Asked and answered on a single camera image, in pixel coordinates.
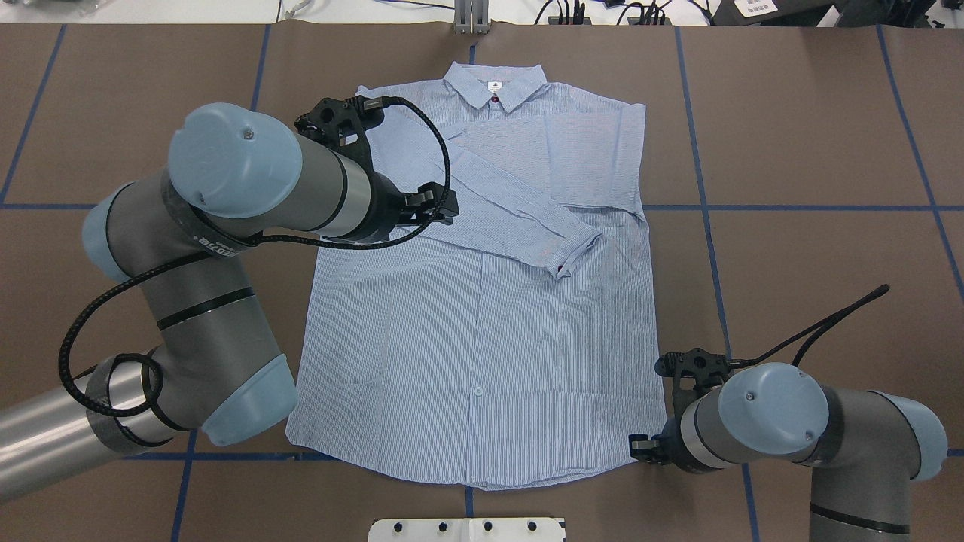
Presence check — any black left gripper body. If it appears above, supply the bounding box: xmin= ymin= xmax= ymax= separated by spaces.
xmin=365 ymin=171 xmax=423 ymax=243

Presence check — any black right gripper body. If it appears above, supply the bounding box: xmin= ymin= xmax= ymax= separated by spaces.
xmin=654 ymin=416 xmax=721 ymax=474

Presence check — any light blue striped shirt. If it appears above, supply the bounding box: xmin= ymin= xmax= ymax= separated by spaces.
xmin=285 ymin=64 xmax=666 ymax=491

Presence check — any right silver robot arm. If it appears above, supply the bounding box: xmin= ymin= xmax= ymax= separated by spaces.
xmin=629 ymin=363 xmax=949 ymax=541

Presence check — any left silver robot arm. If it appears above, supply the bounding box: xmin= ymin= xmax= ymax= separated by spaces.
xmin=2 ymin=96 xmax=459 ymax=502

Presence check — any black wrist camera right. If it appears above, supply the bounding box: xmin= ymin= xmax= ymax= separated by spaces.
xmin=654 ymin=348 xmax=734 ymax=415

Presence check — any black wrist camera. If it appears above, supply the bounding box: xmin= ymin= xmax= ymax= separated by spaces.
xmin=294 ymin=96 xmax=385 ymax=172
xmin=654 ymin=348 xmax=734 ymax=415

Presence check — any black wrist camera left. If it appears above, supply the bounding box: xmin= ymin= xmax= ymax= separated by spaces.
xmin=294 ymin=96 xmax=385 ymax=172

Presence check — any aluminium frame post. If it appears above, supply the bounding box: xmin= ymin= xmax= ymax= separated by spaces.
xmin=453 ymin=0 xmax=491 ymax=35

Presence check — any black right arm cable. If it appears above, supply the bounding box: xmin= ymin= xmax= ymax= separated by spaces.
xmin=727 ymin=284 xmax=891 ymax=370

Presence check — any white camera mast base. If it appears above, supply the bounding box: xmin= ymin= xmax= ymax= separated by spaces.
xmin=368 ymin=517 xmax=567 ymax=541

